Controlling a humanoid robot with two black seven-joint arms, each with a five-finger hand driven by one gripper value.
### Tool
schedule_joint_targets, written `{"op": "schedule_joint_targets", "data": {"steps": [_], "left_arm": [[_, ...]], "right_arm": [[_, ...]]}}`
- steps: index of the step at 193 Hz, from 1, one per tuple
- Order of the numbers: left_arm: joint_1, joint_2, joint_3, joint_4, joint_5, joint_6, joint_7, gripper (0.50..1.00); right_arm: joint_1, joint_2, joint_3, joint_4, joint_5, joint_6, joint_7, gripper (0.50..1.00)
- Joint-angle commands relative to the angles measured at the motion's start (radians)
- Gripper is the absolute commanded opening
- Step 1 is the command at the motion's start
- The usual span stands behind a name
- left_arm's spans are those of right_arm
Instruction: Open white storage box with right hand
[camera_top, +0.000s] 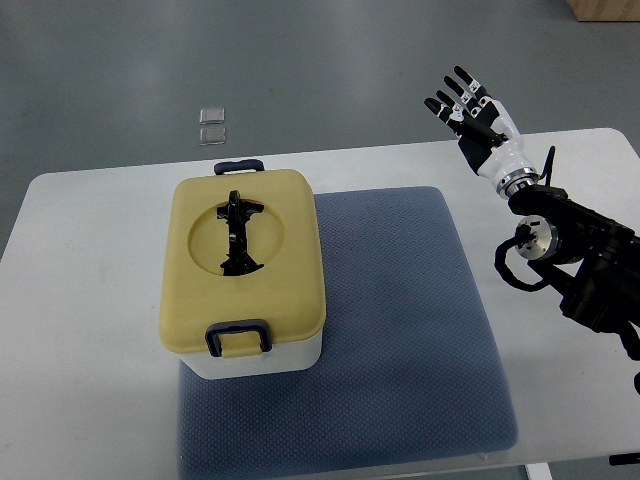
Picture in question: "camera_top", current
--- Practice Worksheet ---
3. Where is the black lid handle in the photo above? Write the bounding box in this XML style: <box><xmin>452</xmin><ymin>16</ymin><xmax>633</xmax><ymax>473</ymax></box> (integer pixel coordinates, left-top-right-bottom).
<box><xmin>216</xmin><ymin>190</ymin><xmax>264</xmax><ymax>276</ymax></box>

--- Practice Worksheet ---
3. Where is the lower metal floor plate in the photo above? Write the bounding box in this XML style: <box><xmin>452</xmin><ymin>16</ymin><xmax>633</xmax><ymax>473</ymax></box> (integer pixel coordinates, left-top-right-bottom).
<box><xmin>199</xmin><ymin>125</ymin><xmax>226</xmax><ymax>146</ymax></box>

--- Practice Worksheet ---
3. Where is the metal floor plate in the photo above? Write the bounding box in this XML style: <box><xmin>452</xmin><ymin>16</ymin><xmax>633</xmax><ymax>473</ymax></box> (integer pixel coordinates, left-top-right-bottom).
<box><xmin>199</xmin><ymin>107</ymin><xmax>225</xmax><ymax>125</ymax></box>
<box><xmin>199</xmin><ymin>125</ymin><xmax>226</xmax><ymax>146</ymax></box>

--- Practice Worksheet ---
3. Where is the rear dark latch clip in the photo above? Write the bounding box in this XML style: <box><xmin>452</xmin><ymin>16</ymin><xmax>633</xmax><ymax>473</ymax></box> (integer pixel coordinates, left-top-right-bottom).
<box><xmin>213</xmin><ymin>159</ymin><xmax>265</xmax><ymax>175</ymax></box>

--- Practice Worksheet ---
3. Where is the front dark latch clip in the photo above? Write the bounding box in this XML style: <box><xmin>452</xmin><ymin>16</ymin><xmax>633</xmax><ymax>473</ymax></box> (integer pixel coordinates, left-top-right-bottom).
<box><xmin>204</xmin><ymin>319</ymin><xmax>272</xmax><ymax>359</ymax></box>

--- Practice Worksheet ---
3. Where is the white storage box base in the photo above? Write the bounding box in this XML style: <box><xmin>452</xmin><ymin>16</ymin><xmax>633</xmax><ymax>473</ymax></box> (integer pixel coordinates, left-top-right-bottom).
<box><xmin>179</xmin><ymin>330</ymin><xmax>323</xmax><ymax>380</ymax></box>

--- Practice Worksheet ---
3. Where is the dark latch clip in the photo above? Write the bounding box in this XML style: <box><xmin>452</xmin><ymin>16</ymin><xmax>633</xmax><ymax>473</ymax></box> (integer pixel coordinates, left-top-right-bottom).
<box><xmin>213</xmin><ymin>159</ymin><xmax>265</xmax><ymax>175</ymax></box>
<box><xmin>204</xmin><ymin>319</ymin><xmax>272</xmax><ymax>359</ymax></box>

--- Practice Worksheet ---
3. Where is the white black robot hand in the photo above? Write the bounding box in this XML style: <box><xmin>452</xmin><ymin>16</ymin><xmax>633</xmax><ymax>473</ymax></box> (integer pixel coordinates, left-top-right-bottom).
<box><xmin>424</xmin><ymin>66</ymin><xmax>540</xmax><ymax>199</ymax></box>

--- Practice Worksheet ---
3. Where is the yellow storage box lid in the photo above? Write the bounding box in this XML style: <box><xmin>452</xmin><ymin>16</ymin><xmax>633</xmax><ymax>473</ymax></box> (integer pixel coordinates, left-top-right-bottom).
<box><xmin>159</xmin><ymin>169</ymin><xmax>326</xmax><ymax>354</ymax></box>

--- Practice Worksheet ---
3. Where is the upper metal floor plate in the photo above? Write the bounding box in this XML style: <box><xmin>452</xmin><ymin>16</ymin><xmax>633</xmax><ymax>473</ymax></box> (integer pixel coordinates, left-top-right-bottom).
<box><xmin>199</xmin><ymin>107</ymin><xmax>225</xmax><ymax>125</ymax></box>

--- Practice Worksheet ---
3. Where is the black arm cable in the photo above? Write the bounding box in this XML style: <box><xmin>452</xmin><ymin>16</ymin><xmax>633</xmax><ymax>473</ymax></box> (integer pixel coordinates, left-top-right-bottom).
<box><xmin>494</xmin><ymin>238</ymin><xmax>551</xmax><ymax>292</ymax></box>

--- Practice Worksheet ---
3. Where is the blue grey fabric mat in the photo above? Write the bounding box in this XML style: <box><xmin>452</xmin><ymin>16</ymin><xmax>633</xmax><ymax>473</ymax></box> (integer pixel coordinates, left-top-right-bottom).
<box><xmin>177</xmin><ymin>187</ymin><xmax>518</xmax><ymax>479</ymax></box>

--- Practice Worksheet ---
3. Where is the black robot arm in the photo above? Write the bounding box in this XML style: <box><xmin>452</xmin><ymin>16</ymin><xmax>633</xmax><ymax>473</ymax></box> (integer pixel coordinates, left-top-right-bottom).
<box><xmin>494</xmin><ymin>147</ymin><xmax>639</xmax><ymax>361</ymax></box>

